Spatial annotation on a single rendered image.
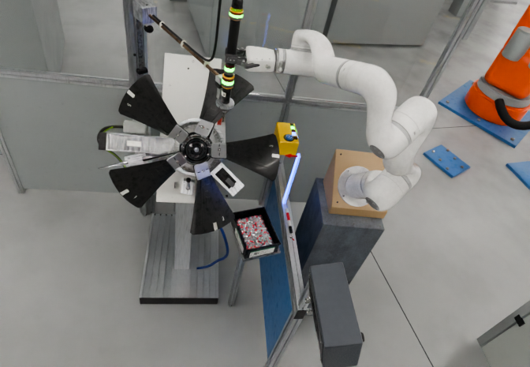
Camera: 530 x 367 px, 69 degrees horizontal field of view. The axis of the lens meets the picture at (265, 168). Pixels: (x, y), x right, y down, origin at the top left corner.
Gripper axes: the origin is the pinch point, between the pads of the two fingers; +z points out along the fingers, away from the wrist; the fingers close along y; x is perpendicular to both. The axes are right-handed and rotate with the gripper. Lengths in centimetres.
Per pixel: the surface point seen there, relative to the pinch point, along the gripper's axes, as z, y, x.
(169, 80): 23, 35, -36
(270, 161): -21.5, -4.4, -44.7
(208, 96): 5.9, 16.8, -29.4
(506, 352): -179, -50, -144
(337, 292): -35, -68, -38
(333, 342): -31, -82, -39
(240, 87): -6.8, 14.4, -21.7
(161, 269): 26, 7, -154
